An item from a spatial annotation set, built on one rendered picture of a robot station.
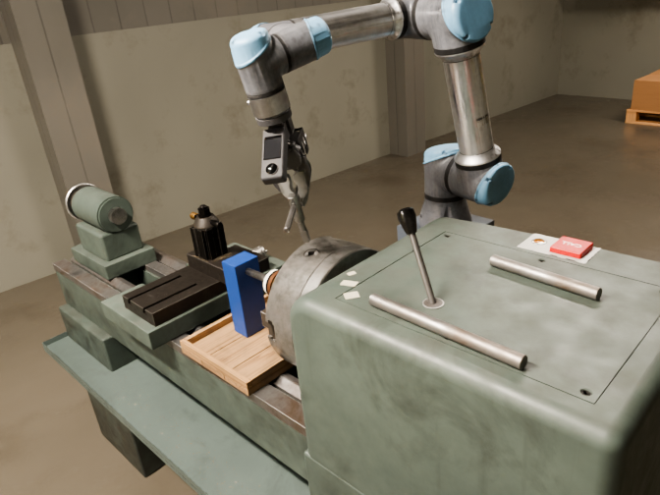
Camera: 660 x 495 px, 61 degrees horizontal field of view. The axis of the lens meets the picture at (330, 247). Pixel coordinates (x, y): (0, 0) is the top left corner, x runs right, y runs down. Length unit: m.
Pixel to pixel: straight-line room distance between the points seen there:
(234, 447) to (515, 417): 1.13
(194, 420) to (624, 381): 1.39
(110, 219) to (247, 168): 3.14
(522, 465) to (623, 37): 8.11
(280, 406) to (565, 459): 0.76
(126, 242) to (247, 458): 0.93
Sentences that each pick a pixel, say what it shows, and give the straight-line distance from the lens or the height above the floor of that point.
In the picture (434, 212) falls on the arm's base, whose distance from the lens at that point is 1.60.
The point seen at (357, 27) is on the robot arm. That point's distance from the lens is 1.33.
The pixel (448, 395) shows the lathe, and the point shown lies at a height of 1.20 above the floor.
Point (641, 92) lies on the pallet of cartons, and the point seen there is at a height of 0.35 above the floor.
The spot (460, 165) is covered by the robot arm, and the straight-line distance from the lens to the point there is 1.46.
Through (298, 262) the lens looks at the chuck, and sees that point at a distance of 1.22.
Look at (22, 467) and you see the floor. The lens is 2.91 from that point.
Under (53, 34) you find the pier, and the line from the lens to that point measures 4.16.
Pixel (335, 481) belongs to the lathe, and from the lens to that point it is 1.24.
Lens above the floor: 1.76
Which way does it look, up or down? 25 degrees down
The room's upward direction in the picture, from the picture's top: 6 degrees counter-clockwise
